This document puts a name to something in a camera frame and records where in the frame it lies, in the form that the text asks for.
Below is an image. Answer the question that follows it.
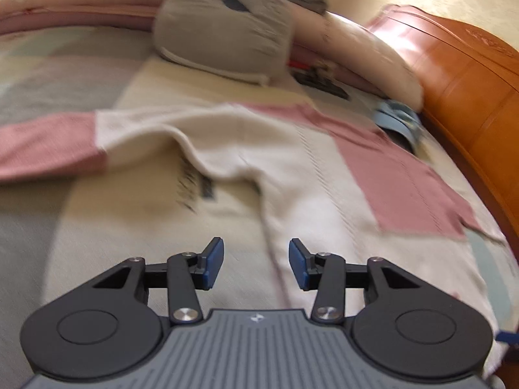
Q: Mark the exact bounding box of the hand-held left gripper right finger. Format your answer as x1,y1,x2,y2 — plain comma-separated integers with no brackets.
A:
288,238,426,325

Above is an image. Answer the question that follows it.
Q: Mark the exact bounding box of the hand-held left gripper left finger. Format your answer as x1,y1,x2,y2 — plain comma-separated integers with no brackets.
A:
92,236,225,325

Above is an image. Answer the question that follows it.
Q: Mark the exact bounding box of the pink and white sweater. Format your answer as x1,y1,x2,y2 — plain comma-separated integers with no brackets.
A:
0,103,507,317

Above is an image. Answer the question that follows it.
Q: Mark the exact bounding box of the blue cap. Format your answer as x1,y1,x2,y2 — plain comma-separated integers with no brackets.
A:
373,99,424,155

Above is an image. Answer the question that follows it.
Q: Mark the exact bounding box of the black phone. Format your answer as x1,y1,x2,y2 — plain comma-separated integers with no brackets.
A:
294,71,349,100

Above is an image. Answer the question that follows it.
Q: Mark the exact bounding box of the small flower ornament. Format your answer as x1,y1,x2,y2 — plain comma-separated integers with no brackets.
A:
310,63,337,79

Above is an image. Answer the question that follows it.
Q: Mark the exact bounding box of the pink floral folded quilt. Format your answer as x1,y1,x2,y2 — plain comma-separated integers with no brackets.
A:
0,0,424,110

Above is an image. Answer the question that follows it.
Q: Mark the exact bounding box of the grey cat face cushion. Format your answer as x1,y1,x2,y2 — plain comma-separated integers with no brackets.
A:
153,0,295,86

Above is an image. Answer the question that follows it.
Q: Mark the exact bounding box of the wooden headboard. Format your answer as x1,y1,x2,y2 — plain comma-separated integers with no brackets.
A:
367,4,519,260

